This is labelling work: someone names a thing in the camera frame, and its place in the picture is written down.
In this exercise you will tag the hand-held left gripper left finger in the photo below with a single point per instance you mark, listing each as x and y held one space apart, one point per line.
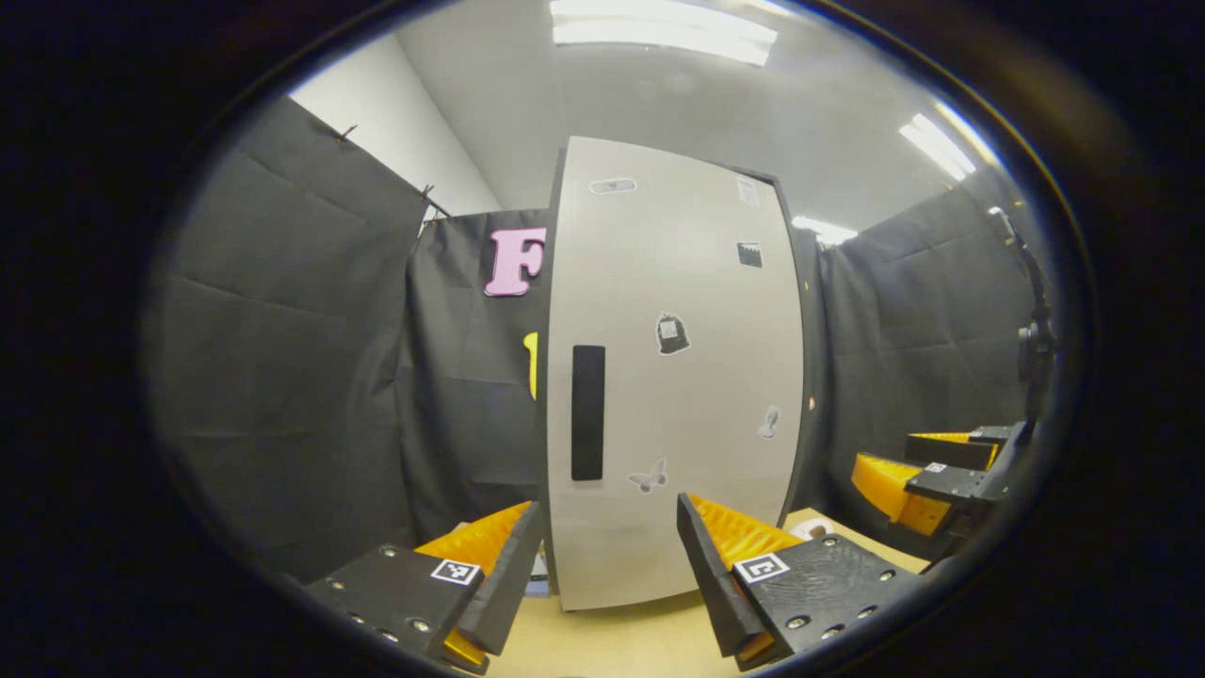
513 584

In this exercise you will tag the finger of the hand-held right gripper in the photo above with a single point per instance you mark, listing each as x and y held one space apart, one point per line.
946 452
951 482

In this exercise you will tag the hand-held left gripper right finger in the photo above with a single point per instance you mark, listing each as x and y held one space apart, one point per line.
711 593

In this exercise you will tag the grey cabinet door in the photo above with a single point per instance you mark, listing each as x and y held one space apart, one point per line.
697 405

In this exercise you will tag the pink donut plush toy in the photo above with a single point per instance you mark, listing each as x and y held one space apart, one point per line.
810 530

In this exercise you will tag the ceiling light panel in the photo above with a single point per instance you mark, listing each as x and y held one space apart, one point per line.
937 146
664 28
824 231

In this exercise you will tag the black backdrop cloth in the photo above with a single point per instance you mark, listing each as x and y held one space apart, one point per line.
282 377

